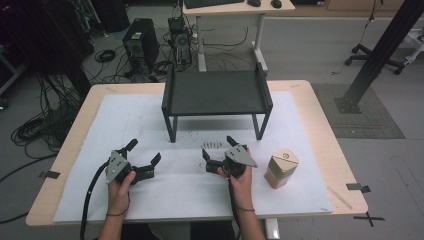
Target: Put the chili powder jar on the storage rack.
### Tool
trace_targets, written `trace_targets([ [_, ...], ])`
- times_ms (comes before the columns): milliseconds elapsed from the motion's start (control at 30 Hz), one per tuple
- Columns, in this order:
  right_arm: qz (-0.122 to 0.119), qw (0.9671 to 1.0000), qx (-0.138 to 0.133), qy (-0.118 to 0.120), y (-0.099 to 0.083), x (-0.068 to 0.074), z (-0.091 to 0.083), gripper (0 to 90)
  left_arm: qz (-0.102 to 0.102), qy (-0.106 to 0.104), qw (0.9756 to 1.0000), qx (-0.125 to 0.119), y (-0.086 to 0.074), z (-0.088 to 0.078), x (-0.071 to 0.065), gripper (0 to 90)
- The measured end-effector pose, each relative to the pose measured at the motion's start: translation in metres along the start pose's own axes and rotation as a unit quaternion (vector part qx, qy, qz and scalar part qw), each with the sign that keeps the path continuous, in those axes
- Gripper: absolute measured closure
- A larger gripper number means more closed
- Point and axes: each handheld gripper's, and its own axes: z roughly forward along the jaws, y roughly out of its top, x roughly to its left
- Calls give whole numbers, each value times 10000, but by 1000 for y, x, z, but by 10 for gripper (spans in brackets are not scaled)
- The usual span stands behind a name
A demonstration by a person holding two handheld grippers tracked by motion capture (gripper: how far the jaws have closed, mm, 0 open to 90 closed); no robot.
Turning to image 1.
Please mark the black metal shelf rack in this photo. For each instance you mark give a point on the black metal shelf rack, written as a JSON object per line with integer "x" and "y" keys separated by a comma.
{"x": 216, "y": 93}

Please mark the small black computer tower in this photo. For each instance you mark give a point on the small black computer tower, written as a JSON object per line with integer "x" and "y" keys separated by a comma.
{"x": 180, "y": 41}

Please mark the grey floor mat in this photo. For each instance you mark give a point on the grey floor mat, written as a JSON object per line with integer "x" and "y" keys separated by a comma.
{"x": 373, "y": 123}

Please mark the person's right hand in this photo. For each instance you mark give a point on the person's right hand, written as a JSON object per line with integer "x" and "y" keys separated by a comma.
{"x": 241, "y": 190}

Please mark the large black computer tower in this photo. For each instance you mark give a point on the large black computer tower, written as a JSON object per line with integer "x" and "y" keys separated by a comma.
{"x": 140, "y": 43}

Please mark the black tape piece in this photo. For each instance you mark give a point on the black tape piece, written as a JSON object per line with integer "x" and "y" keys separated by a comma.
{"x": 357, "y": 187}
{"x": 52, "y": 174}

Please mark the white-legged desk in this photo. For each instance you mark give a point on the white-legged desk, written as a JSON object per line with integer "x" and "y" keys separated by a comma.
{"x": 233, "y": 10}

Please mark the white table leg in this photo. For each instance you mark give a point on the white table leg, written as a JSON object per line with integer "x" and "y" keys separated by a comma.
{"x": 272, "y": 230}

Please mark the black keyboard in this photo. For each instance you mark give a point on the black keyboard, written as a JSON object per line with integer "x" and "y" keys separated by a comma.
{"x": 213, "y": 3}

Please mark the black aluminium post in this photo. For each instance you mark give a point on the black aluminium post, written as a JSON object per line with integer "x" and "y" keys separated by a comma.
{"x": 376, "y": 56}

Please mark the person's dark clothing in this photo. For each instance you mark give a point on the person's dark clothing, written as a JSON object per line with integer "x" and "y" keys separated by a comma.
{"x": 206, "y": 231}

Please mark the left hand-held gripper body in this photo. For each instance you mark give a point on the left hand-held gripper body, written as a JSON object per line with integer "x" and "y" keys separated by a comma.
{"x": 115, "y": 163}

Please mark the black computer mouse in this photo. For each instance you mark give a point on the black computer mouse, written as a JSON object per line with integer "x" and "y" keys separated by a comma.
{"x": 276, "y": 3}
{"x": 254, "y": 2}

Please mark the person's left hand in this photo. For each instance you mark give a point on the person's left hand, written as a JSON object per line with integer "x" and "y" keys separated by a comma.
{"x": 118, "y": 196}

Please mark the black office chair base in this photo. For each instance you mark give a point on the black office chair base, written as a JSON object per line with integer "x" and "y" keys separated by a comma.
{"x": 363, "y": 51}

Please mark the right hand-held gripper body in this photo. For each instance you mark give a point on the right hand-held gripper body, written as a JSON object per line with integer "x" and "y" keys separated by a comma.
{"x": 238, "y": 155}

